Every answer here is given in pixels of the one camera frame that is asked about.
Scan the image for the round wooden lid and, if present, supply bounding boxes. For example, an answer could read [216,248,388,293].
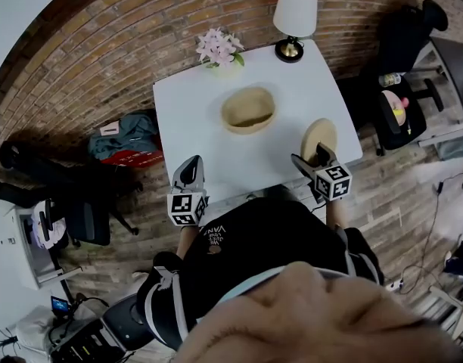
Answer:
[300,118,338,166]

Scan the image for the black round device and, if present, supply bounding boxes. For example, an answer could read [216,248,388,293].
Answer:
[101,293,155,351]

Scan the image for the white cabinet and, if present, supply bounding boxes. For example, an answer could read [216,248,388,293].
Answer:
[0,198,83,291]

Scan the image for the person's face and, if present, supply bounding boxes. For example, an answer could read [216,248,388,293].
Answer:
[172,262,463,363]

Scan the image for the red printed package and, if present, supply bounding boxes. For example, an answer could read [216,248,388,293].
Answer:
[101,148,165,169]

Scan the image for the white shade table lamp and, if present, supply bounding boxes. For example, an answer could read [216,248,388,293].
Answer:
[272,0,319,64]

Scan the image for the person's left forearm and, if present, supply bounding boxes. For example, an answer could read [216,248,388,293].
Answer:
[176,225,200,261]

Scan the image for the person's right forearm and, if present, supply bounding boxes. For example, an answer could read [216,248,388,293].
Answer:
[324,198,349,231]

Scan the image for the pink flowers in white pot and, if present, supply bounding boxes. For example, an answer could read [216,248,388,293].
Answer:
[195,27,246,76]

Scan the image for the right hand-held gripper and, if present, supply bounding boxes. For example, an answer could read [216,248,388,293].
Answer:
[291,141,353,203]

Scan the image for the black case with yellow labels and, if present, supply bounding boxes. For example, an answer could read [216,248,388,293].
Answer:
[51,318,127,363]

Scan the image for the pink plate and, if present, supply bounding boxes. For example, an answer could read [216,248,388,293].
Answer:
[381,90,407,126]

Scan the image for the person's black shirt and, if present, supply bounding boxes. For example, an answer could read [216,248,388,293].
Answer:
[135,197,385,351]

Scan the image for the light blue face mask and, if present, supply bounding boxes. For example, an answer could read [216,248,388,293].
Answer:
[193,265,356,324]

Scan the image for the grey desk with white frame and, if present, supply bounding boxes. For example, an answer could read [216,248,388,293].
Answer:
[405,36,463,149]

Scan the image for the grey-green bag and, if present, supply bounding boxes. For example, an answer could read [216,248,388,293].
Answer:
[88,112,160,161]

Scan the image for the round wooden bowl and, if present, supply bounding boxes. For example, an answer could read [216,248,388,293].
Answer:
[219,86,278,135]

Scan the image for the clear bottle with label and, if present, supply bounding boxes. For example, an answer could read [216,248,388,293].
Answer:
[378,73,403,88]

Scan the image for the small screen device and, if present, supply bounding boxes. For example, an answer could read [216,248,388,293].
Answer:
[51,296,70,315]

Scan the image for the black office chair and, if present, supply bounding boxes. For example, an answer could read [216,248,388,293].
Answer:
[0,140,144,247]
[337,0,449,157]

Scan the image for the white and purple cloth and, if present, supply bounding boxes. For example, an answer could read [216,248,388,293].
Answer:
[30,201,68,250]

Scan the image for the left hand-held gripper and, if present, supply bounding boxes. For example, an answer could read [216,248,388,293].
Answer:
[166,155,210,227]

